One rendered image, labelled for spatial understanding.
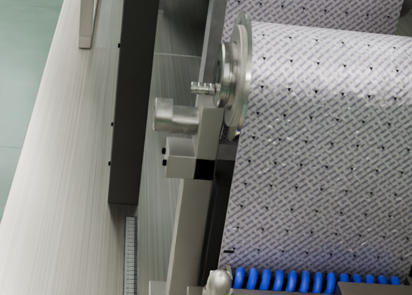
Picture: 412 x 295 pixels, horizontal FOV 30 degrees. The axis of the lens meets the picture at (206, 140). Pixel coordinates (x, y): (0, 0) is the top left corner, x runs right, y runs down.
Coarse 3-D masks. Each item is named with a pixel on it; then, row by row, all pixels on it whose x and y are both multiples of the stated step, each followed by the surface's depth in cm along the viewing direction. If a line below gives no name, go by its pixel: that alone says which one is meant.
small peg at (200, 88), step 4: (192, 84) 87; (196, 84) 87; (200, 84) 87; (204, 84) 87; (208, 84) 87; (212, 84) 88; (192, 88) 87; (196, 88) 87; (200, 88) 87; (204, 88) 87; (208, 88) 87; (212, 88) 87; (192, 92) 87; (196, 92) 87; (200, 92) 87; (204, 92) 87; (208, 92) 87; (212, 92) 87
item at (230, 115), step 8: (232, 32) 89; (240, 32) 83; (232, 40) 88; (240, 40) 83; (240, 48) 82; (240, 56) 82; (240, 64) 81; (240, 72) 81; (240, 80) 81; (240, 88) 82; (240, 96) 82; (232, 104) 85; (224, 112) 90; (232, 112) 84; (224, 120) 89; (232, 120) 84
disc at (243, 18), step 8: (240, 16) 86; (248, 16) 83; (240, 24) 86; (248, 24) 82; (248, 32) 81; (248, 40) 81; (248, 48) 80; (248, 56) 80; (248, 64) 80; (248, 72) 80; (248, 80) 80; (248, 88) 80; (240, 104) 82; (240, 112) 81; (240, 120) 82; (232, 128) 86; (240, 128) 83; (232, 136) 85
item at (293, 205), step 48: (240, 144) 84; (288, 144) 84; (240, 192) 87; (288, 192) 87; (336, 192) 88; (384, 192) 88; (240, 240) 90; (288, 240) 90; (336, 240) 91; (384, 240) 91
